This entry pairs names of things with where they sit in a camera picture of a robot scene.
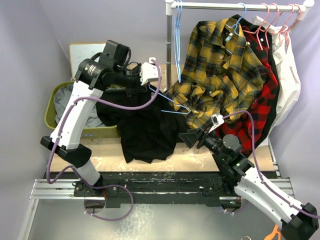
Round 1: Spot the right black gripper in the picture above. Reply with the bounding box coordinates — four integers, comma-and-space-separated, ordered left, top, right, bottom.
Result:
178, 122, 228, 161

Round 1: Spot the light blue wire hanger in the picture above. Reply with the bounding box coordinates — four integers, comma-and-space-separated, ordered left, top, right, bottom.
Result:
147, 84, 192, 115

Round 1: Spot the black t-shirt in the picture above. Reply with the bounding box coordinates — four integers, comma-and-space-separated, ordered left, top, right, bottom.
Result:
96, 95, 188, 164

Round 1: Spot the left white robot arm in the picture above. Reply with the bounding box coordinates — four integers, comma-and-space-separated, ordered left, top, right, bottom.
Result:
40, 40, 141, 196

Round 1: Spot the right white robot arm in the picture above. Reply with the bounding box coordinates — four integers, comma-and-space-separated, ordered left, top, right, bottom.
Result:
178, 128, 320, 240

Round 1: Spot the red black plaid shirt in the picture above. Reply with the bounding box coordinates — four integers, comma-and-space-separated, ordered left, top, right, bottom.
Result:
216, 19, 280, 157

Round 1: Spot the yellow plaid shirt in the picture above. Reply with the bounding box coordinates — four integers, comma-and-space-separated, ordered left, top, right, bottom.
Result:
165, 18, 268, 129

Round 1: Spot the grey shirt in bin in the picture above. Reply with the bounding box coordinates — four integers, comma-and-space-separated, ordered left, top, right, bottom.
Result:
53, 83, 106, 128

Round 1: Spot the white shirt on rack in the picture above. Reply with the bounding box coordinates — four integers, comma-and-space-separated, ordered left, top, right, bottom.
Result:
252, 16, 301, 128

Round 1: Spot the blue hanger holding plaid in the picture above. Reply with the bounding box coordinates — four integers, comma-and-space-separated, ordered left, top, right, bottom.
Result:
226, 2, 248, 36

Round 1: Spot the pink hanger left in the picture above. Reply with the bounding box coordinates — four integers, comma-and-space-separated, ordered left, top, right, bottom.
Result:
254, 2, 273, 51

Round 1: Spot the pink hanger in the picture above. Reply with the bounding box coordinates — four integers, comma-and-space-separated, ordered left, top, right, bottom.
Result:
278, 4, 301, 45
254, 2, 273, 51
265, 3, 281, 35

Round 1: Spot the orange plastic hanger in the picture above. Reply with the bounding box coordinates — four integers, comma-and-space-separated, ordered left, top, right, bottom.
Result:
264, 224, 282, 240

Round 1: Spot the pink hanger middle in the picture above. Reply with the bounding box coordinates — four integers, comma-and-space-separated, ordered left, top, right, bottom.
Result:
265, 3, 281, 35

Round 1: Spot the pink hanger right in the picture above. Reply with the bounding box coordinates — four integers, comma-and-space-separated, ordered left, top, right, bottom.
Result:
278, 4, 301, 45

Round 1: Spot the green plastic laundry bin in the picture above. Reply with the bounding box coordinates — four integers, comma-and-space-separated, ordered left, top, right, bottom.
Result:
44, 81, 120, 139

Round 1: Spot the white metal clothes rack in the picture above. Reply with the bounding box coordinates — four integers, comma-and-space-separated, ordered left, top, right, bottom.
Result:
163, 0, 315, 176

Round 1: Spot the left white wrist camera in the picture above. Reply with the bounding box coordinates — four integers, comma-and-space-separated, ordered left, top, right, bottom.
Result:
139, 57, 162, 86

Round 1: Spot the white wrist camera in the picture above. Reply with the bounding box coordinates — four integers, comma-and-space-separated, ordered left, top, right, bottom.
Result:
208, 113, 225, 133
139, 57, 162, 86

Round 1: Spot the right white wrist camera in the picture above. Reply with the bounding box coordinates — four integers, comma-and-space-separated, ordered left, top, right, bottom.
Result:
208, 113, 225, 133

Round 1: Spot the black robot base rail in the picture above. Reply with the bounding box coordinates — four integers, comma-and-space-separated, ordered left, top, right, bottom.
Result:
59, 171, 247, 212

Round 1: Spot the small whiteboard yellow frame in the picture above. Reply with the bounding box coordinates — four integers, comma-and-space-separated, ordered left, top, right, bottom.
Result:
68, 42, 106, 80

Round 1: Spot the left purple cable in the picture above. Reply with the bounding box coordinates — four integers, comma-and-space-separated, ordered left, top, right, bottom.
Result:
46, 58, 162, 222

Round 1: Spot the blue wire hangers bunch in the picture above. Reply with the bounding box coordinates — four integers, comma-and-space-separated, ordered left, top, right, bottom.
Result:
173, 5, 183, 83

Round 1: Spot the aluminium extrusion frame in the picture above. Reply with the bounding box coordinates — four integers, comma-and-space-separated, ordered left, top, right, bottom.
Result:
30, 178, 295, 200

